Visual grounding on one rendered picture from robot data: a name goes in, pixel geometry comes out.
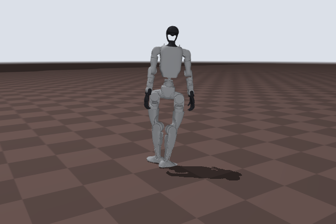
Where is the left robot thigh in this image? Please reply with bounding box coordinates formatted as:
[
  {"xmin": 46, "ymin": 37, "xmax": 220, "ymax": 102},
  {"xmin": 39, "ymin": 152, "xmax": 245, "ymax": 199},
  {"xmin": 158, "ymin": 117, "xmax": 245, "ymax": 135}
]
[{"xmin": 148, "ymin": 89, "xmax": 164, "ymax": 131}]

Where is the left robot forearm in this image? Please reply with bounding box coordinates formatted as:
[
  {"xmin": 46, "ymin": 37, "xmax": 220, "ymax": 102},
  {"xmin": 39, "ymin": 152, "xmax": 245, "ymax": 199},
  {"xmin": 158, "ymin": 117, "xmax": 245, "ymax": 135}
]
[{"xmin": 145, "ymin": 67, "xmax": 155, "ymax": 93}]

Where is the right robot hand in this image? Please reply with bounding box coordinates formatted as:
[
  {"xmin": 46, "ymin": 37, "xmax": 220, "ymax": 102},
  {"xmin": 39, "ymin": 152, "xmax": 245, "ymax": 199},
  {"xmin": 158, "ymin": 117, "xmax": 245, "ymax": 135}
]
[{"xmin": 188, "ymin": 91, "xmax": 195, "ymax": 111}]

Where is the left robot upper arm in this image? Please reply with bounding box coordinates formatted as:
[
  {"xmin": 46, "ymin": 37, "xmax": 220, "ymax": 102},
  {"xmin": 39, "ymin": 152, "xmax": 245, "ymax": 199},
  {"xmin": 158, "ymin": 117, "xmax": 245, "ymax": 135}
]
[{"xmin": 150, "ymin": 47, "xmax": 162, "ymax": 74}]

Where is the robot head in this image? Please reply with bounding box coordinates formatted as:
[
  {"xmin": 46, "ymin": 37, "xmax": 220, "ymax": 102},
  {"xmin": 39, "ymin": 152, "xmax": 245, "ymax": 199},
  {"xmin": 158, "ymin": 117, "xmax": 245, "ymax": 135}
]
[{"xmin": 166, "ymin": 26, "xmax": 179, "ymax": 47}]

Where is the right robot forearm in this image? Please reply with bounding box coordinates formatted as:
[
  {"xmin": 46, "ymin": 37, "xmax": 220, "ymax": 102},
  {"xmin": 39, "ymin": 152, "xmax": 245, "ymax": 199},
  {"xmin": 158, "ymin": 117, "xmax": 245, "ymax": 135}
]
[{"xmin": 186, "ymin": 71, "xmax": 194, "ymax": 95}]

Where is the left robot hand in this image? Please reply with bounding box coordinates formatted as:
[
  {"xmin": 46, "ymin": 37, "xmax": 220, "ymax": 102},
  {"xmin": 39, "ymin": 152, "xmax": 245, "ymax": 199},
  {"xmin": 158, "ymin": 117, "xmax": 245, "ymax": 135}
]
[{"xmin": 144, "ymin": 88, "xmax": 152, "ymax": 109}]

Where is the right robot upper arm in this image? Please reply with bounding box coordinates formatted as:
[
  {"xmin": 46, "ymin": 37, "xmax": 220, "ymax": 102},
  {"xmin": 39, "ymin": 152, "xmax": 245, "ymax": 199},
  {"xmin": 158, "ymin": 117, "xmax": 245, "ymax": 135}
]
[{"xmin": 183, "ymin": 49, "xmax": 191, "ymax": 77}]

